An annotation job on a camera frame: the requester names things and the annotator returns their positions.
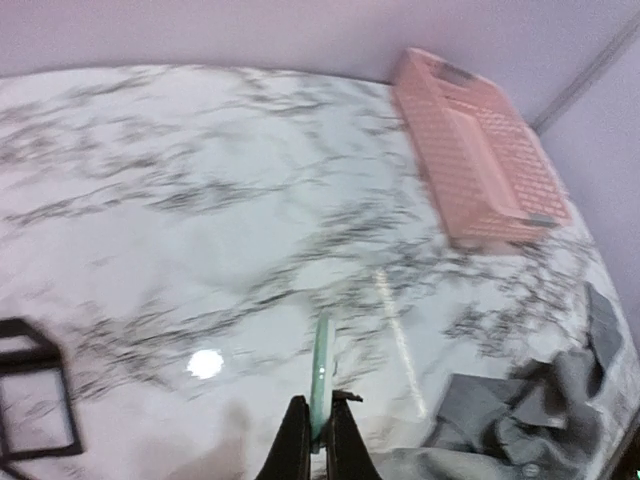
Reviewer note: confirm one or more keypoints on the round green orange badge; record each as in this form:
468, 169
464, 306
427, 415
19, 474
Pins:
322, 379

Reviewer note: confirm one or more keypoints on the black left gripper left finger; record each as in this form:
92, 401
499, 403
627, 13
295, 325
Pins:
289, 455

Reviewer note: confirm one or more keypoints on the grey button-up shirt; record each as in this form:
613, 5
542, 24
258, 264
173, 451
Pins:
537, 423

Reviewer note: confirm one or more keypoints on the right aluminium corner post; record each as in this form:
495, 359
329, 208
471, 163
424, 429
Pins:
587, 77

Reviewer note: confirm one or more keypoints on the black frame display box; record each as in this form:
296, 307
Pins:
37, 413

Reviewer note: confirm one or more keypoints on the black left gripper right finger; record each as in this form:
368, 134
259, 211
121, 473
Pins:
347, 455

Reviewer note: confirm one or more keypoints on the pink perforated plastic basket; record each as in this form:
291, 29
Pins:
487, 173

